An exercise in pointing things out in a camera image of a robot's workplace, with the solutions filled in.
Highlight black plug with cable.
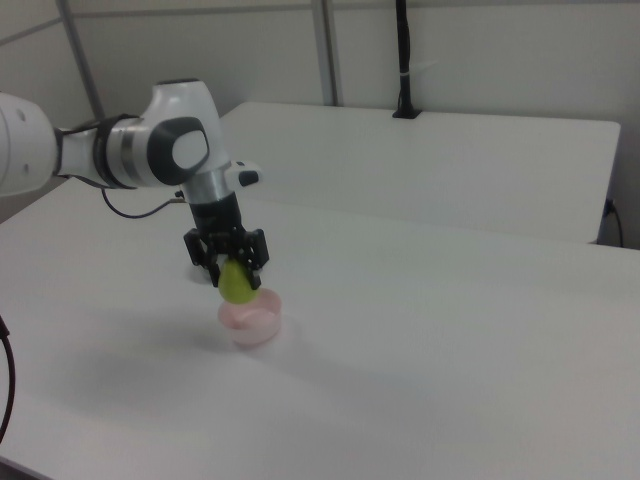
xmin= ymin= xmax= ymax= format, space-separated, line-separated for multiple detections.
xmin=601 ymin=197 xmax=627 ymax=248

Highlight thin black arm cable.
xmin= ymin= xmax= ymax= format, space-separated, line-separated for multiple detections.
xmin=101 ymin=186 xmax=194 ymax=220

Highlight green pear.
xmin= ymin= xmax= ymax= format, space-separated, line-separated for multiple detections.
xmin=217 ymin=256 xmax=259 ymax=306

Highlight pink plastic bowl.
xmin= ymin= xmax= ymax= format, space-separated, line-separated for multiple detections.
xmin=216 ymin=288 xmax=284 ymax=349

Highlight grey partition frame post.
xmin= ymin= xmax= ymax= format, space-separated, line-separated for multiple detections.
xmin=56 ymin=0 xmax=108 ymax=124
xmin=311 ymin=0 xmax=347 ymax=108

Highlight black camera pole with base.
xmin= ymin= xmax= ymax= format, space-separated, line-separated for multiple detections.
xmin=391 ymin=0 xmax=423 ymax=120

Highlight black cable along table edge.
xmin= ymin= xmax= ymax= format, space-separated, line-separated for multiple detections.
xmin=0 ymin=313 xmax=21 ymax=444

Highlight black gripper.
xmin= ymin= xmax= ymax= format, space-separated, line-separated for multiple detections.
xmin=182 ymin=193 xmax=272 ymax=292

